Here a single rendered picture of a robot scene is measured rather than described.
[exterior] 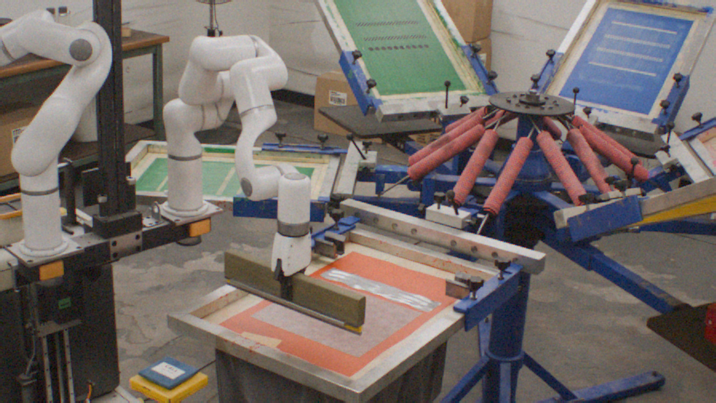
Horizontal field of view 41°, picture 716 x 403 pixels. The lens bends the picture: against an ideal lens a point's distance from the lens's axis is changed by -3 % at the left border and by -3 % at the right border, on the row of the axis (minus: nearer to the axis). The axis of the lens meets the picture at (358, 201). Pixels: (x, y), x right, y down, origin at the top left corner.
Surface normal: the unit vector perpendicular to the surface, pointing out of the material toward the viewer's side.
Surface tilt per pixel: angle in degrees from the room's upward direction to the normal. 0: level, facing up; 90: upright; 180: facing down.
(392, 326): 0
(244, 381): 95
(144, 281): 0
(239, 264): 90
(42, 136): 87
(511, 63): 90
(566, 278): 0
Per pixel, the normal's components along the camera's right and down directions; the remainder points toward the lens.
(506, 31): -0.56, 0.27
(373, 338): 0.04, -0.94
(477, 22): 0.87, 0.22
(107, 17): 0.69, 0.28
